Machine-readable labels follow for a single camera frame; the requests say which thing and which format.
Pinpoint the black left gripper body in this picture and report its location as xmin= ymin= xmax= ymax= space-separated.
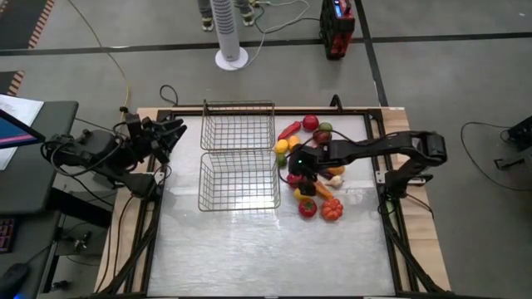
xmin=123 ymin=110 xmax=171 ymax=165

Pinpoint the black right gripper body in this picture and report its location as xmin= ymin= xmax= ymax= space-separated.
xmin=288 ymin=143 xmax=333 ymax=178

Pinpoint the red tomato green stem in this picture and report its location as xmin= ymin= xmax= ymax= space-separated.
xmin=298 ymin=198 xmax=318 ymax=218

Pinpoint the red chili pepper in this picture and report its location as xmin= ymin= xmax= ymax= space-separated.
xmin=277 ymin=120 xmax=303 ymax=141

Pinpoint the red apple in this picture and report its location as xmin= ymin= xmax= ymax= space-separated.
xmin=302 ymin=114 xmax=320 ymax=132

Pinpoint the orange carrot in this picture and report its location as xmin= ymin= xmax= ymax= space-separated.
xmin=313 ymin=179 xmax=335 ymax=201

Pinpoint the orange pumpkin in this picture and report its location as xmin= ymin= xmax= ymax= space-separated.
xmin=320 ymin=198 xmax=345 ymax=222

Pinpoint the person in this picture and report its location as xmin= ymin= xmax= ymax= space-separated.
xmin=196 ymin=0 xmax=256 ymax=32

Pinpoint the white tower fan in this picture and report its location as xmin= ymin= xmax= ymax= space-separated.
xmin=209 ymin=0 xmax=249 ymax=71

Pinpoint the black desk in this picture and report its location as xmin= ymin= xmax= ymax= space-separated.
xmin=0 ymin=100 xmax=80 ymax=215

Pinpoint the white paper sheet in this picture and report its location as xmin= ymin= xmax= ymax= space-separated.
xmin=0 ymin=93 xmax=45 ymax=171

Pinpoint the computer monitor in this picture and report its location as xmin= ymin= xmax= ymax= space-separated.
xmin=0 ymin=108 xmax=47 ymax=150

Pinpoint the red black power unit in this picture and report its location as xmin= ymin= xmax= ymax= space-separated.
xmin=318 ymin=0 xmax=357 ymax=61

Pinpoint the black mat hazard stripe edge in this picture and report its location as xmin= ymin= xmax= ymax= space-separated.
xmin=0 ymin=70 xmax=26 ymax=97
xmin=0 ymin=0 xmax=56 ymax=51

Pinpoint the backlit keyboard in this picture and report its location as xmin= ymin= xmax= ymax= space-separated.
xmin=0 ymin=218 xmax=17 ymax=254

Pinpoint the black computer mouse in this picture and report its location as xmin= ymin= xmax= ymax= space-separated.
xmin=0 ymin=262 xmax=31 ymax=298

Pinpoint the black floor device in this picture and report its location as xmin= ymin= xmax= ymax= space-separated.
xmin=493 ymin=115 xmax=532 ymax=170

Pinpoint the black looped cable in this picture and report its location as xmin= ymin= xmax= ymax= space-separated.
xmin=159 ymin=84 xmax=180 ymax=107

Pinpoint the metal wire basket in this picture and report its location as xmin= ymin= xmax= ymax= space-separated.
xmin=197 ymin=149 xmax=282 ymax=213
xmin=199 ymin=99 xmax=277 ymax=153

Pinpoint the yellow cable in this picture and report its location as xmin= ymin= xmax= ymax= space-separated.
xmin=66 ymin=0 xmax=131 ymax=112

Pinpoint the white cable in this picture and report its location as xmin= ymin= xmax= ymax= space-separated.
xmin=230 ymin=0 xmax=323 ymax=70

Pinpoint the black floor cable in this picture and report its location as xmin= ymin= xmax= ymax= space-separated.
xmin=459 ymin=120 xmax=532 ymax=194

